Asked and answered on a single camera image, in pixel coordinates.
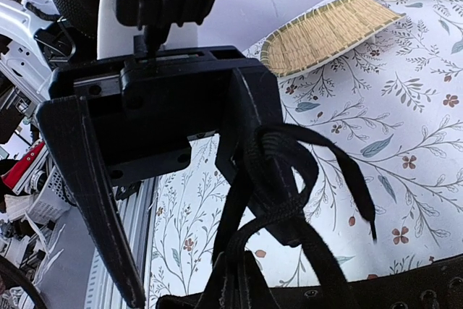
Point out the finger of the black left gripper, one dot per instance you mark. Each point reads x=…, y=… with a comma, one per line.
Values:
x=70, y=138

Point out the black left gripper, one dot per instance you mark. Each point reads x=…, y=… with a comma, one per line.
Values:
x=146, y=112

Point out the black shoelace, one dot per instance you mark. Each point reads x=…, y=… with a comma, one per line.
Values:
x=273, y=187

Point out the black shoe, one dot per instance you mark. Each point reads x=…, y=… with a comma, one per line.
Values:
x=438, y=285

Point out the woven bamboo tray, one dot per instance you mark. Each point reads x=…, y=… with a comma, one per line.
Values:
x=324, y=34

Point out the front aluminium rail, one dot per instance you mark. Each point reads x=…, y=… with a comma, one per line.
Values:
x=122, y=232

